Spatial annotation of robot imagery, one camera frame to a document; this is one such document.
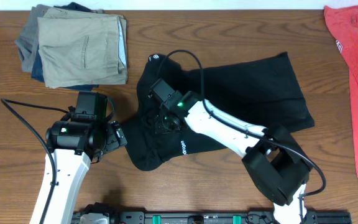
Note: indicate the black t-shirt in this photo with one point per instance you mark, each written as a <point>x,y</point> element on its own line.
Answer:
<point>261,92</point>

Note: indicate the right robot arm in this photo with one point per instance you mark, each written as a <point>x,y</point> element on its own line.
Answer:
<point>275,162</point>

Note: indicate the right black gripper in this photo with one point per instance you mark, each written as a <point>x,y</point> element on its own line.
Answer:
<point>160,127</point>

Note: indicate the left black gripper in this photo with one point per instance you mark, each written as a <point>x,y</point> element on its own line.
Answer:
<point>117,135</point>

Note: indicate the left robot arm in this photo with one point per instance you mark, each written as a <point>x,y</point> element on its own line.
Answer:
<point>71,149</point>

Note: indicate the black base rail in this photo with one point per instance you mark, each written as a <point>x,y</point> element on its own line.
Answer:
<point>104,213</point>

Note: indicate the folded khaki pants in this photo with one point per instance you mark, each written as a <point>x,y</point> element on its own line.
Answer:
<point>82,48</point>

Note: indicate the folded grey garment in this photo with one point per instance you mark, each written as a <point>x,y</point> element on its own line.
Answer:
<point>28,39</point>

